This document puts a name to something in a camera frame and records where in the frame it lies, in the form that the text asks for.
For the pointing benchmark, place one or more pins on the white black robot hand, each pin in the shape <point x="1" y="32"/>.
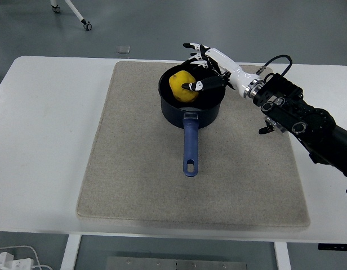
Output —
<point x="235" y="73"/>

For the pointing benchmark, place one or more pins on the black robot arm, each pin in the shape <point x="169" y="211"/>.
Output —
<point x="317" y="118"/>

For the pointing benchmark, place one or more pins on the small clear floor plate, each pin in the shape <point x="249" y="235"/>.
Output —
<point x="123" y="49"/>

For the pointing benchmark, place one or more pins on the beige fabric mat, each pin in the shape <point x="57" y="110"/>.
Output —
<point x="134" y="182"/>

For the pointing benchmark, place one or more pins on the white stand leg with caster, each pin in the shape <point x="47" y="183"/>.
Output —
<point x="55" y="8"/>
<point x="77" y="12"/>

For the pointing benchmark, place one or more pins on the white table leg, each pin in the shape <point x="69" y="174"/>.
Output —
<point x="282" y="256"/>
<point x="69" y="253"/>

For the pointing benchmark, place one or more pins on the black table control panel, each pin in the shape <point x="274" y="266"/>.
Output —
<point x="331" y="246"/>

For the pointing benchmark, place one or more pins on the grey metal plate with screws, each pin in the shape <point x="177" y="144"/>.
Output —
<point x="162" y="264"/>

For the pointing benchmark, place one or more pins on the white power strip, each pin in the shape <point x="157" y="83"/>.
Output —
<point x="18" y="264"/>

